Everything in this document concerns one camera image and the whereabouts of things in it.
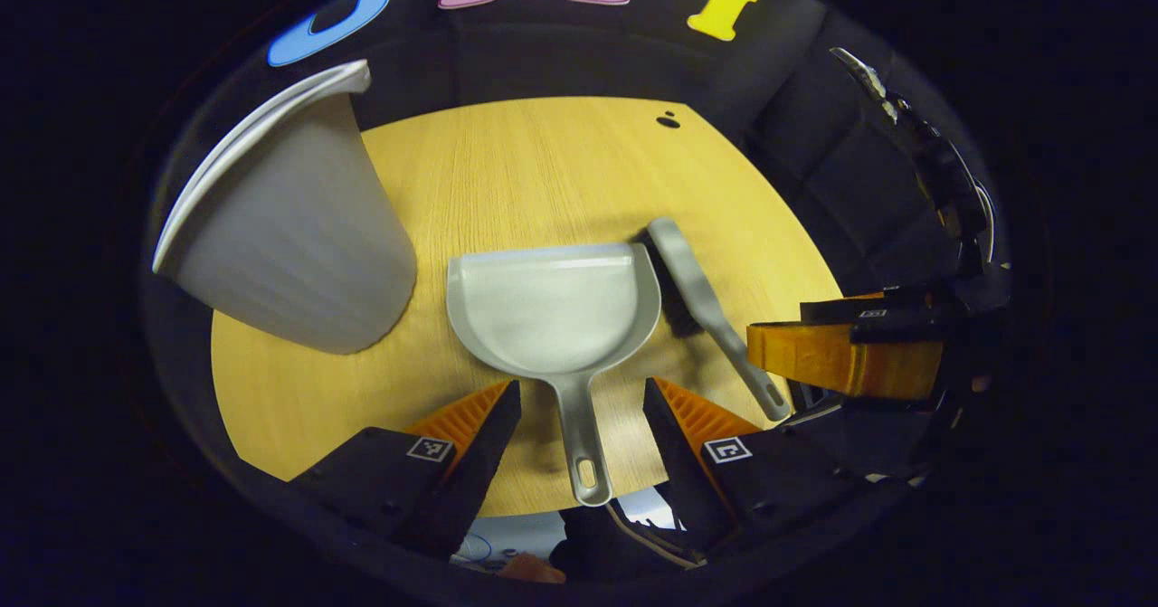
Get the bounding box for small white broom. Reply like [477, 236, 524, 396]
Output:
[633, 217, 791, 423]

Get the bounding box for white dustpan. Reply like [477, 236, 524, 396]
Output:
[446, 243, 663, 507]

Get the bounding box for white garbage bin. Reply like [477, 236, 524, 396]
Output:
[152, 59, 419, 356]

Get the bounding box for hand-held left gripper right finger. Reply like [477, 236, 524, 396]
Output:
[642, 376, 860, 550]

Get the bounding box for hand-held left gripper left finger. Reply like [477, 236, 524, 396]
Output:
[288, 379, 524, 561]

